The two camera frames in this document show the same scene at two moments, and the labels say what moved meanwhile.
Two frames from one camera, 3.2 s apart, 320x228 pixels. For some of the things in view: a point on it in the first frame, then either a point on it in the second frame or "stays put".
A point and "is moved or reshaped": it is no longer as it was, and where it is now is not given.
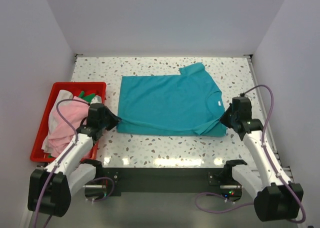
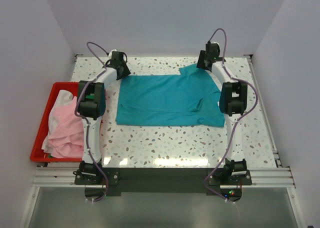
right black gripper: x=223 y=119 to x=200 y=62
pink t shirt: x=71 y=115 stays put
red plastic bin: x=99 y=88 stays put
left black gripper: x=115 y=119 to x=126 y=72
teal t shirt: x=189 y=103 is moved or reshaped
